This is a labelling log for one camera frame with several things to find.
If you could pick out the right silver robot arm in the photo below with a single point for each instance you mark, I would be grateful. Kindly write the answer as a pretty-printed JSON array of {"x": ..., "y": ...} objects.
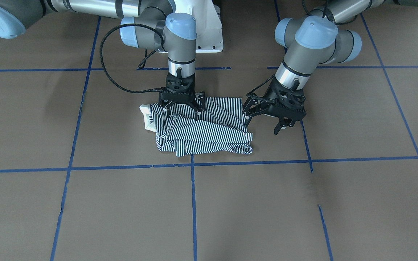
[{"x": 146, "y": 24}]

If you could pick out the striped polo shirt white collar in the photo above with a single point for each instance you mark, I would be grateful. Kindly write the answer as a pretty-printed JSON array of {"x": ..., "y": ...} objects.
[{"x": 221, "y": 127}]

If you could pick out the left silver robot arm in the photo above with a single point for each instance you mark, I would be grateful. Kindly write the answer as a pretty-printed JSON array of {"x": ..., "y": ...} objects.
[{"x": 310, "y": 41}]

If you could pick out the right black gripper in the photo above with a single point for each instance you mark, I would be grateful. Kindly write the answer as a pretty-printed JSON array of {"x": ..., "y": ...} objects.
[{"x": 165, "y": 103}]

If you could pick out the white pedestal column base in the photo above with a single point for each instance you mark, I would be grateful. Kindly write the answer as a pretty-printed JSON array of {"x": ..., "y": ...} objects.
[{"x": 208, "y": 24}]

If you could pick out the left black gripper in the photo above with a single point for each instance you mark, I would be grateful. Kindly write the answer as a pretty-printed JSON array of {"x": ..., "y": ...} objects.
[{"x": 271, "y": 95}]

